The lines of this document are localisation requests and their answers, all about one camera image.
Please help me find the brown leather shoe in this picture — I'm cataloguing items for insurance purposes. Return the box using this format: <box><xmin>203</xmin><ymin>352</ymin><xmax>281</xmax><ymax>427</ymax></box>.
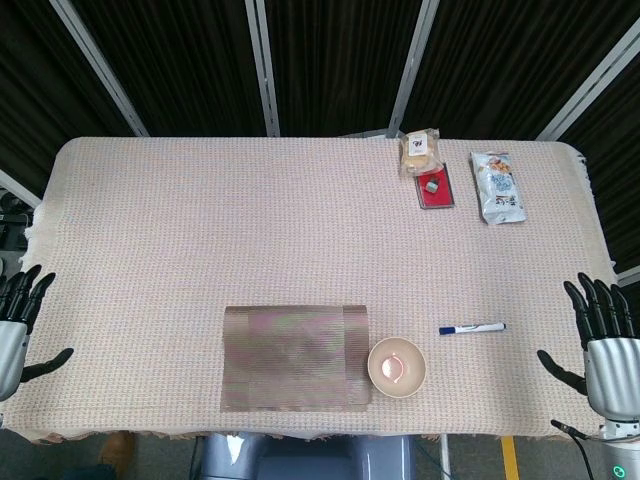
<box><xmin>97</xmin><ymin>430</ymin><xmax>137</xmax><ymax>471</ymax></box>

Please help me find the white blue snack bag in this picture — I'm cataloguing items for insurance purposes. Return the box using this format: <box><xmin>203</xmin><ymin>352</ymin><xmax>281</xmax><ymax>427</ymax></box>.
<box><xmin>468</xmin><ymin>151</ymin><xmax>528</xmax><ymax>226</ymax></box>

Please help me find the white table leg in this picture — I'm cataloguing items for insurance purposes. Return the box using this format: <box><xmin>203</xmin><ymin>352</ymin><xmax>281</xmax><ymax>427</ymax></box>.
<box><xmin>438</xmin><ymin>433</ymin><xmax>453</xmax><ymax>480</ymax></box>

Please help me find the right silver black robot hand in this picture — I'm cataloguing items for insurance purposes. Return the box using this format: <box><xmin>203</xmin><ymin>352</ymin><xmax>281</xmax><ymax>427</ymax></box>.
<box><xmin>536</xmin><ymin>272</ymin><xmax>640</xmax><ymax>426</ymax></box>

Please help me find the beige round bowl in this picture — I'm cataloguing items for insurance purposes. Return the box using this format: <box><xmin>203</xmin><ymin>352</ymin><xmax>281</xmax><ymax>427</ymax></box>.
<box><xmin>367</xmin><ymin>336</ymin><xmax>427</xmax><ymax>399</ymax></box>

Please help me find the grey robot torso base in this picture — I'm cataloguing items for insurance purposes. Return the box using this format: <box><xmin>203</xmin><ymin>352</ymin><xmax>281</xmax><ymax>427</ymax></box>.
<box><xmin>199</xmin><ymin>433</ymin><xmax>416</xmax><ymax>480</ymax></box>

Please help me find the black pleated curtain panel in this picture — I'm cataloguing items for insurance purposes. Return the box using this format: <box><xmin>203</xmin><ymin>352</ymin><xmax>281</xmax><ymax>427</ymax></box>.
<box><xmin>0</xmin><ymin>0</ymin><xmax>139</xmax><ymax>201</ymax></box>
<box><xmin>67</xmin><ymin>0</ymin><xmax>266</xmax><ymax>137</ymax></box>
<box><xmin>264</xmin><ymin>0</ymin><xmax>426</xmax><ymax>137</ymax></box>
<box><xmin>554</xmin><ymin>49</ymin><xmax>640</xmax><ymax>274</ymax></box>
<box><xmin>402</xmin><ymin>0</ymin><xmax>640</xmax><ymax>141</ymax></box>

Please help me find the red ink pad black frame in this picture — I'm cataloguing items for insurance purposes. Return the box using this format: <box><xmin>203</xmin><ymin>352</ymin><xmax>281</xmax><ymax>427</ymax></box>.
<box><xmin>416</xmin><ymin>162</ymin><xmax>457</xmax><ymax>210</ymax></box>

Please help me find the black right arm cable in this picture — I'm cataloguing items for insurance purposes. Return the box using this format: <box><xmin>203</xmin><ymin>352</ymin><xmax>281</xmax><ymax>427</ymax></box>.
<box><xmin>549</xmin><ymin>418</ymin><xmax>601</xmax><ymax>480</ymax></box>

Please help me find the pink woven tablecloth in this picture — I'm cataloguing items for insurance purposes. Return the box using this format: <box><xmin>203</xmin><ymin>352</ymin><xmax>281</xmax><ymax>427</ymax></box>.
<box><xmin>0</xmin><ymin>135</ymin><xmax>617</xmax><ymax>446</ymax></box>

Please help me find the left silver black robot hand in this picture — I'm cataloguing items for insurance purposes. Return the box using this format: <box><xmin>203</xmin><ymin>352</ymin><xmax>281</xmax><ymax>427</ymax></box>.
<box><xmin>0</xmin><ymin>264</ymin><xmax>75</xmax><ymax>402</ymax></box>

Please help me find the clear bag of bread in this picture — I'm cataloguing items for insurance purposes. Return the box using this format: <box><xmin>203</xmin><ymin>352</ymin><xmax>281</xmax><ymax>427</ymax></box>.
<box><xmin>399</xmin><ymin>128</ymin><xmax>445</xmax><ymax>177</ymax></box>

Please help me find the brown woven placemat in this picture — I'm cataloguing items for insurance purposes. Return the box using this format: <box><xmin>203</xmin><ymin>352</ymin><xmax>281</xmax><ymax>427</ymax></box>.
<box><xmin>220</xmin><ymin>303</ymin><xmax>374</xmax><ymax>414</ymax></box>

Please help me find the white marker with blue cap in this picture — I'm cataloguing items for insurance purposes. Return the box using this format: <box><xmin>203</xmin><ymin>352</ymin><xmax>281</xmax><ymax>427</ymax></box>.
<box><xmin>438</xmin><ymin>322</ymin><xmax>507</xmax><ymax>336</ymax></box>

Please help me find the black equipment clutter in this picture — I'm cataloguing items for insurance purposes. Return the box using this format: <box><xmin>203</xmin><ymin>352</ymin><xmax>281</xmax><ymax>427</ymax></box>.
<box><xmin>0</xmin><ymin>187</ymin><xmax>36</xmax><ymax>274</ymax></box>

